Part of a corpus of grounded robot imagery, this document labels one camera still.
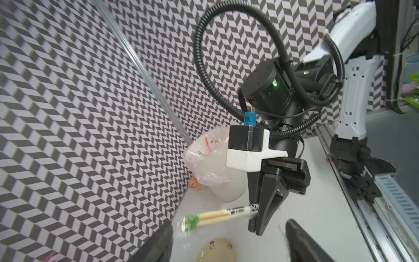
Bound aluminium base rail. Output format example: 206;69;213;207
315;125;419;262

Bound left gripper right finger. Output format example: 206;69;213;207
285;219;334;262

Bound white trash bucket with bag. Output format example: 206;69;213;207
183;126;247;203

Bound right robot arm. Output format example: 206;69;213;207
193;1;397;236

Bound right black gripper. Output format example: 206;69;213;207
247;157;311;236

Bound orange patterned bowl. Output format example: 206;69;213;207
188;176;204;191

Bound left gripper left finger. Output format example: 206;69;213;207
128;220;173;262

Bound cream plate right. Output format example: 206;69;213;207
196;238;238;262

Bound pink plastic wine glass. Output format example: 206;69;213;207
43;251;57;262

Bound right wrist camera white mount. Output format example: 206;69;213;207
226;112;288;172

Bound chopsticks panda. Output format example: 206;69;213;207
172;204;259;238

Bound green snack packages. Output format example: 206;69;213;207
404;73;419;108

